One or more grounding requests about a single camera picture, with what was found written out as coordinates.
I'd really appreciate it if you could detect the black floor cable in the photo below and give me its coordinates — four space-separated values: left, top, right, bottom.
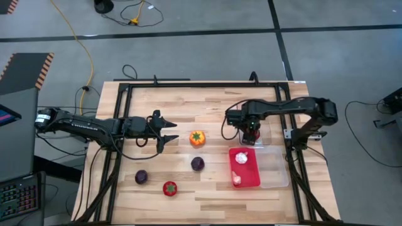
344 100 402 168

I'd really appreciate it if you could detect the purple toy cabbage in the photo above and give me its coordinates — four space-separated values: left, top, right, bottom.
134 169 149 185
190 156 205 172

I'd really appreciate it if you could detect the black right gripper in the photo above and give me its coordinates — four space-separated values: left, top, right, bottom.
241 114 262 146

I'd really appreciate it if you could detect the black looped cable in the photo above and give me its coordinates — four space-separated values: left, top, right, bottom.
121 64 139 80

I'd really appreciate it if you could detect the black round base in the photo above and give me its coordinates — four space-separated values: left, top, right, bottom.
93 0 115 14

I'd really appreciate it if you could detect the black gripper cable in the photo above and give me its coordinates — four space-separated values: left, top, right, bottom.
110 137 163 161
220 100 243 141

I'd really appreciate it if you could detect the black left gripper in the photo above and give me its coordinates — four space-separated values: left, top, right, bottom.
146 109 180 154

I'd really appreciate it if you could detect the yellow cable with plug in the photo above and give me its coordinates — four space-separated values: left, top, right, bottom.
129 0 146 26

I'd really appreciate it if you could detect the large clear plastic bin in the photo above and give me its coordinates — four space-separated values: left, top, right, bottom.
253 145 290 189

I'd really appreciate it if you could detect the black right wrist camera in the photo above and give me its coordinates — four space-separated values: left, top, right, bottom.
225 109 243 127

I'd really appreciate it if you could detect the thin black cable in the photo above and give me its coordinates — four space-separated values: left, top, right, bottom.
100 0 165 28

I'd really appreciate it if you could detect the black mat orange-striped edge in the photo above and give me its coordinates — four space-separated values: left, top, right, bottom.
0 52 55 96
0 0 19 15

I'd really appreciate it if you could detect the long yellow cable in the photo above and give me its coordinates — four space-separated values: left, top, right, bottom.
49 0 95 116

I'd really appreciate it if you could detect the black metal table frame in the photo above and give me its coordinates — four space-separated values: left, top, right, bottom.
72 75 340 224

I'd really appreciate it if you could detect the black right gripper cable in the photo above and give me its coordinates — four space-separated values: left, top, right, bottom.
220 100 243 141

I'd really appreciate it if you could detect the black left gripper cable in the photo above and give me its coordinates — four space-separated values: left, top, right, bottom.
110 137 163 161

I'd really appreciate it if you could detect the pink-red plastic bin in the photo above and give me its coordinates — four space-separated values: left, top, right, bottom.
228 146 262 189

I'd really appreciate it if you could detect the backlit black keyboard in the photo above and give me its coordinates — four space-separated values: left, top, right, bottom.
0 171 43 222

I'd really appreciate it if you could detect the silver metal bracket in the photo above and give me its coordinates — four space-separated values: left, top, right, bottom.
283 128 328 141

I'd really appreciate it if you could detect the orange toy tomato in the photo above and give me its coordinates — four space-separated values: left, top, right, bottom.
188 130 207 147

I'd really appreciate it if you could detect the dark screen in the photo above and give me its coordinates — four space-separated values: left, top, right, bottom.
0 104 23 127

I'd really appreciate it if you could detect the grey desk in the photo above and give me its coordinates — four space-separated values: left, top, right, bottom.
0 87 41 183

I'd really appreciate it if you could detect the black cable with plug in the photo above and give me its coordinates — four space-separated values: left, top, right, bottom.
73 85 102 116

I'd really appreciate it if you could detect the small clear plastic bin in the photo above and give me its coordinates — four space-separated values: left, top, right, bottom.
237 120 273 147

